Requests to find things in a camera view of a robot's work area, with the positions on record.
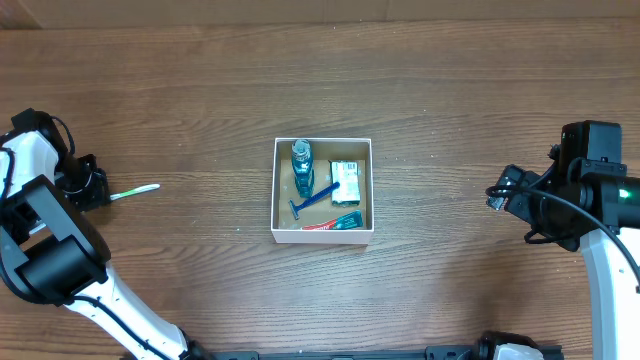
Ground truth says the blue disposable razor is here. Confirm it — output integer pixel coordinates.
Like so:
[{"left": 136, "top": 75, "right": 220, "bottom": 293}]
[{"left": 289, "top": 182, "right": 340, "bottom": 220}]

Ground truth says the green white toothbrush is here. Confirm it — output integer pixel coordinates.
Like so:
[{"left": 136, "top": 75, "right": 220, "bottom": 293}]
[{"left": 110, "top": 183, "right": 161, "bottom": 202}]

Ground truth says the blue mouthwash bottle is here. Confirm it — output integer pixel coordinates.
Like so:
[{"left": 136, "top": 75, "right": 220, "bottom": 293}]
[{"left": 291, "top": 139, "right": 315, "bottom": 198}]

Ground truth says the green white soap bar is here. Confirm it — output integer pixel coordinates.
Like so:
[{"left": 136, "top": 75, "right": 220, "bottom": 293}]
[{"left": 330, "top": 161, "right": 361, "bottom": 206}]

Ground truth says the black cable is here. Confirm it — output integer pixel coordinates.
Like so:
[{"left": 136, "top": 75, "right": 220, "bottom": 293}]
[
  {"left": 485, "top": 157, "right": 640, "bottom": 294},
  {"left": 0, "top": 114, "right": 171, "bottom": 360}
]

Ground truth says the left black cable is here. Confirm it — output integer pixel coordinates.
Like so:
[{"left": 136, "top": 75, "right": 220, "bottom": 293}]
[{"left": 0, "top": 114, "right": 171, "bottom": 360}]

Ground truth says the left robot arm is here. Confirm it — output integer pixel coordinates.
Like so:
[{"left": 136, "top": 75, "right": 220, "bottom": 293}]
[{"left": 1, "top": 108, "right": 211, "bottom": 359}]

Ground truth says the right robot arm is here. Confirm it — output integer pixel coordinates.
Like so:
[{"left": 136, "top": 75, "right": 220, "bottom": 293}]
[{"left": 485, "top": 120, "right": 639, "bottom": 359}]

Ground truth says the right black cable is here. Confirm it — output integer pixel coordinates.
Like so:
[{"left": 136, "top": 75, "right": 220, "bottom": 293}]
[{"left": 485, "top": 157, "right": 640, "bottom": 294}]

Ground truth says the green red toothpaste tube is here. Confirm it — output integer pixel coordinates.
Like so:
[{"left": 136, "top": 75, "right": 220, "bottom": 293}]
[{"left": 303, "top": 210, "right": 364, "bottom": 230}]

